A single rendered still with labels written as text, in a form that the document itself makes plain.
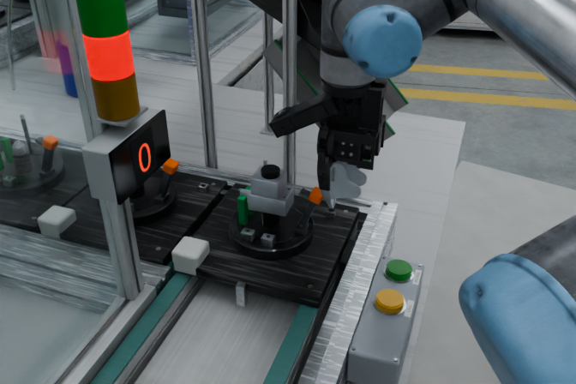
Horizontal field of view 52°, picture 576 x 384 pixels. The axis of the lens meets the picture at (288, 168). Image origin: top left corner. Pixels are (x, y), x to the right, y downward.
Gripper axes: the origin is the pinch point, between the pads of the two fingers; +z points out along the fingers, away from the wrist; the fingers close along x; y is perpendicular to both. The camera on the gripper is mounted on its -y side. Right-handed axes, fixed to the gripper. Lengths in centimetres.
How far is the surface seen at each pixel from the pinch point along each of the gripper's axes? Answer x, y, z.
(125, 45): -19.2, -18.6, -28.7
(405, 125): 67, 2, 20
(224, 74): 83, -58, 20
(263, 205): -2.2, -9.7, 2.0
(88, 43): -21.5, -21.7, -29.3
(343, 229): 5.0, 1.5, 9.0
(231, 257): -7.9, -13.0, 9.0
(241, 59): 96, -57, 20
